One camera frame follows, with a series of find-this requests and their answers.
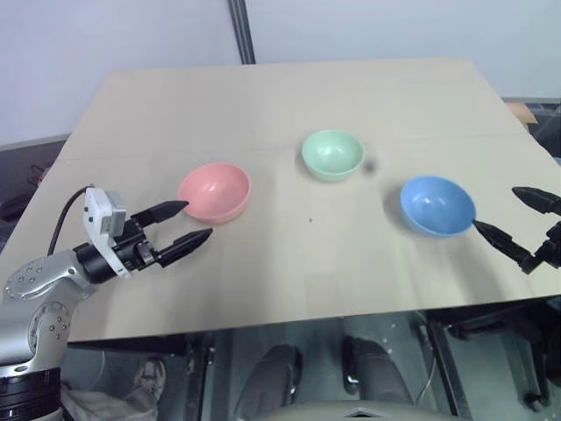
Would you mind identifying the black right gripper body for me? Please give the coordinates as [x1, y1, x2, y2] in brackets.
[530, 218, 561, 269]

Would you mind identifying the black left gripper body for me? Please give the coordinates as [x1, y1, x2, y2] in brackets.
[113, 213, 164, 271]

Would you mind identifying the blue plastic bowl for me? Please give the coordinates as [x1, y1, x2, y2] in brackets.
[399, 175, 478, 239]

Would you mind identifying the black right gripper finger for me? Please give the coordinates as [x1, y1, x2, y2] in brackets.
[472, 219, 539, 275]
[511, 186, 561, 217]

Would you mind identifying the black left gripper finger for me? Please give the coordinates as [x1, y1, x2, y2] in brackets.
[130, 200, 191, 230]
[153, 227, 215, 268]

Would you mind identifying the black wheeled stand base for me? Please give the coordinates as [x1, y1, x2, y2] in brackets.
[445, 298, 561, 413]

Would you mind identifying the thin white floor cable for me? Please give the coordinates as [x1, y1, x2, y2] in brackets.
[414, 346, 441, 403]

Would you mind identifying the dark rounded robot leg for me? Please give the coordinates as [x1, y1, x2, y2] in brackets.
[340, 334, 414, 405]
[238, 344, 304, 416]

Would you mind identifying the green plastic bowl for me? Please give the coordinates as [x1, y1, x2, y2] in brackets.
[301, 129, 366, 182]

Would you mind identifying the brown cardboard box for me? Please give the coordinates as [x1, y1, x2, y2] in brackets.
[504, 101, 539, 132]

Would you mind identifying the grey metal pole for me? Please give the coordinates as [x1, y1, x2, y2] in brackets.
[227, 0, 257, 65]

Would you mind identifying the red plastic bowl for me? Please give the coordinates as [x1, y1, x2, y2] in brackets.
[177, 161, 252, 225]

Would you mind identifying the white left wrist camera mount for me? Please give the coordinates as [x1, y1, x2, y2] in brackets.
[82, 187, 132, 281]

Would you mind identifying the grey robot torso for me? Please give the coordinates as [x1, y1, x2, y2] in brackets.
[258, 397, 444, 421]

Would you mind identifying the grey sneaker shoe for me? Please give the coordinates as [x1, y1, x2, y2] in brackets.
[132, 356, 168, 403]

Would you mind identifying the black table leg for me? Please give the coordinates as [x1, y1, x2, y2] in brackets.
[182, 331, 217, 421]
[425, 321, 473, 418]

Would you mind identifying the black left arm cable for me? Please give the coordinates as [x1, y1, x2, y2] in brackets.
[46, 186, 96, 256]

